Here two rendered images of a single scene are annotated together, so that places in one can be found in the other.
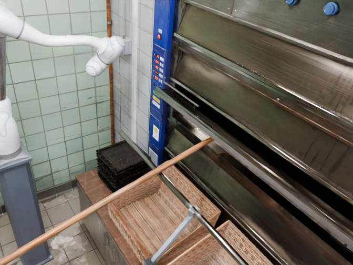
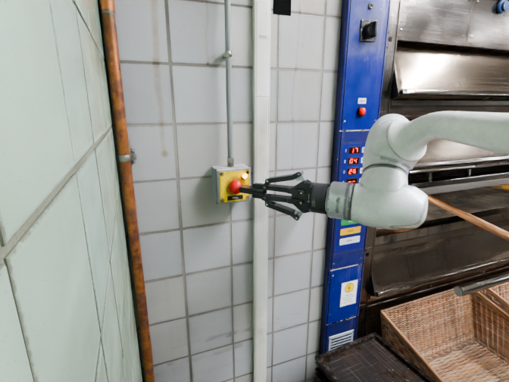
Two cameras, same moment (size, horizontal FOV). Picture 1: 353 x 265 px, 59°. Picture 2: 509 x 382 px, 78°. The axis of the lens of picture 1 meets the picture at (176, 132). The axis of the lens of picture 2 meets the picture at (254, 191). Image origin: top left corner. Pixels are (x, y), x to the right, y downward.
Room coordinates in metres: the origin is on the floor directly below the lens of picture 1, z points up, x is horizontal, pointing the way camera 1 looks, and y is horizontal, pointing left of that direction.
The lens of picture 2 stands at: (1.88, 1.27, 1.68)
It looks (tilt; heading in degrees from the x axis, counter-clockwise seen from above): 15 degrees down; 287
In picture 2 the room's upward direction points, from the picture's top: straight up
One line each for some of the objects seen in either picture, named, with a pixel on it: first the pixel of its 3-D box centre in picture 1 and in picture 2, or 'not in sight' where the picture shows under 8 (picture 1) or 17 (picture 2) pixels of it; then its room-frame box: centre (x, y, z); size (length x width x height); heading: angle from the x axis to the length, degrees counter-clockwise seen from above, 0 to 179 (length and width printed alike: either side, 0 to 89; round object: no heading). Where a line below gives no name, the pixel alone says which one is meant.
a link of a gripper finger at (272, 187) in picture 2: not in sight; (284, 189); (2.03, 0.50, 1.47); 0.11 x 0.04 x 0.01; 173
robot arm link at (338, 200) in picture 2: not in sight; (339, 200); (1.89, 0.52, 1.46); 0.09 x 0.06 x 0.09; 83
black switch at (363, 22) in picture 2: not in sight; (373, 21); (1.85, 0.17, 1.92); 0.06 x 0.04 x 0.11; 39
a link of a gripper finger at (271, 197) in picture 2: not in sight; (284, 198); (2.03, 0.50, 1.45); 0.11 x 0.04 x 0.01; 173
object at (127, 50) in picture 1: (123, 46); (231, 183); (2.21, 0.44, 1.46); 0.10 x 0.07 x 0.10; 39
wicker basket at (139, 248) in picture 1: (161, 212); (474, 358); (1.35, 0.04, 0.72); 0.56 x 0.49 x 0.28; 39
